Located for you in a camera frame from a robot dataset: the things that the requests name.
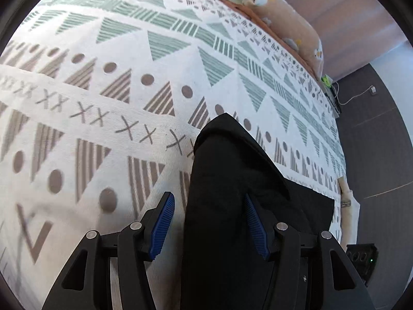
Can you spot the green item on cabinet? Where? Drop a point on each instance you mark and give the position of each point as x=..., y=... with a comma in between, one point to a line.
x=327, y=81

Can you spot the orange patterned pillow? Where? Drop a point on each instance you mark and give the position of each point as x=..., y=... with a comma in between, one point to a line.
x=293, y=29

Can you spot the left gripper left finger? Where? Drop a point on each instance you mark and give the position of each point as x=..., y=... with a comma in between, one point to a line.
x=156, y=222

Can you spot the cream bedside cabinet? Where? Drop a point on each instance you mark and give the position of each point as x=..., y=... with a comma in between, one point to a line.
x=336, y=111

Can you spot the pink curtain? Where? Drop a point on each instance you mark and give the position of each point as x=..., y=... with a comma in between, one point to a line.
x=353, y=32

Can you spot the white patterned bedspread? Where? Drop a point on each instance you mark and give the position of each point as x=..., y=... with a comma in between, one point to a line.
x=101, y=104

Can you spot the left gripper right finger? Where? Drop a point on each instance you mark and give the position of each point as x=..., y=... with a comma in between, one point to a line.
x=261, y=229

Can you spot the black garment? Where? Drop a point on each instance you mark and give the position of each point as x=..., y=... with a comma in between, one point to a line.
x=221, y=268

